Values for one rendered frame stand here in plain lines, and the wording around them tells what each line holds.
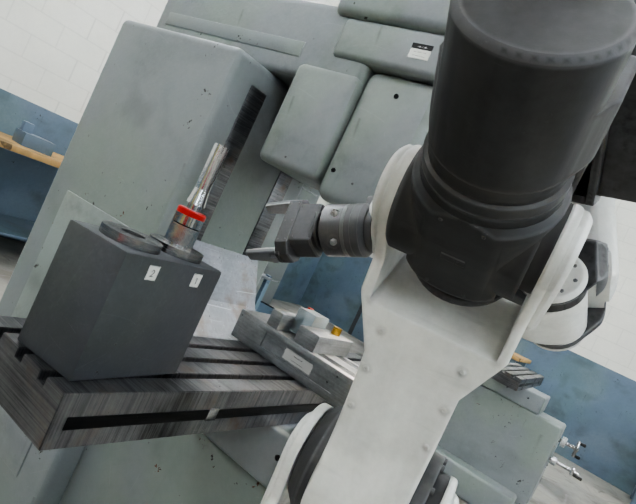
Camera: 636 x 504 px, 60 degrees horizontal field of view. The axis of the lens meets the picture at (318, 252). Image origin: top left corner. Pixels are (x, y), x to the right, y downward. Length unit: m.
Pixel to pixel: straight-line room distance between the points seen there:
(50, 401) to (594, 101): 0.68
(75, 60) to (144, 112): 4.02
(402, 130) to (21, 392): 0.86
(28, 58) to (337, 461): 4.98
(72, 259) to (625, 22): 0.68
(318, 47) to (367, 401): 1.01
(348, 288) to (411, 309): 8.14
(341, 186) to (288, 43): 0.43
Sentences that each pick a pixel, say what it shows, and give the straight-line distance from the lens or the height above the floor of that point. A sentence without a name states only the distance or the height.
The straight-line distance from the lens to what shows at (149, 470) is 1.43.
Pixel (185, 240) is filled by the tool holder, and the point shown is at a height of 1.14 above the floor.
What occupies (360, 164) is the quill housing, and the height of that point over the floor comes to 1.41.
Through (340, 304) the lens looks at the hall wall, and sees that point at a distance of 8.73.
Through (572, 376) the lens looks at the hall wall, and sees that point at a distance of 7.67.
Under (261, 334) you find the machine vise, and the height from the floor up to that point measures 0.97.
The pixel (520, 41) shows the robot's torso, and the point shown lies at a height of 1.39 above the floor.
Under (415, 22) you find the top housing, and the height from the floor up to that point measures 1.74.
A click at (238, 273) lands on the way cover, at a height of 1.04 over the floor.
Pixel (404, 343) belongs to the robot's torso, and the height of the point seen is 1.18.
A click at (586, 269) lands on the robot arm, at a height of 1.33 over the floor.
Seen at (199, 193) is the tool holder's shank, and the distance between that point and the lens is 0.89.
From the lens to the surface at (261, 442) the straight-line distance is 1.20.
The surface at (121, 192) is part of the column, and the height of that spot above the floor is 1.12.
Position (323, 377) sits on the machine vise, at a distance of 1.20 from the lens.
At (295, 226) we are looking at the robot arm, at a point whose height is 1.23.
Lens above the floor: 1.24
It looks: 2 degrees down
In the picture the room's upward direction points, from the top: 25 degrees clockwise
